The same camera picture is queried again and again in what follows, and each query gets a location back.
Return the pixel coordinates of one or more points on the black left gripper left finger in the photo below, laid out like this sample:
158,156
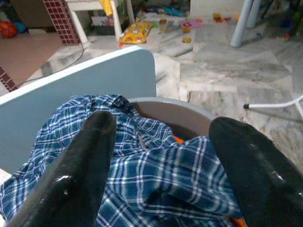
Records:
78,170

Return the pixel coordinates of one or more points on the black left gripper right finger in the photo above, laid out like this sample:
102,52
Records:
255,179

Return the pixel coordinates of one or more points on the blue plaid shirt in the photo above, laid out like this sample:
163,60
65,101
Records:
154,170

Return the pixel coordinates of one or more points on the white folding table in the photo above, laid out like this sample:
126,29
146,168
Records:
272,105

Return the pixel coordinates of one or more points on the grey laundry bin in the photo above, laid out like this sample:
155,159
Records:
180,113

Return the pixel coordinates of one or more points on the red brick tile column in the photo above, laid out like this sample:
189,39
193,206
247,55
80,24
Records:
61,23
7,80

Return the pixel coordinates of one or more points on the yellow printed bag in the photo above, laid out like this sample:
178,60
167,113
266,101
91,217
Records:
135,33

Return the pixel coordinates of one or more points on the small white side table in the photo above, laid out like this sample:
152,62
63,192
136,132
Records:
117,26

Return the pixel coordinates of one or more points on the light blue furniture leg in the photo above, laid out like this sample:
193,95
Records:
243,23

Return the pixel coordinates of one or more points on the red orange ball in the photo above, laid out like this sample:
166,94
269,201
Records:
8,29

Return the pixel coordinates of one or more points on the yellow cloth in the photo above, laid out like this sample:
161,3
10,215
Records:
106,7

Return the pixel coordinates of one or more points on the yellow and red toy block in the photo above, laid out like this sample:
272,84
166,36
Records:
217,17

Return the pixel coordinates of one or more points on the pink flat toy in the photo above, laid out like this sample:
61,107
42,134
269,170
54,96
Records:
189,24

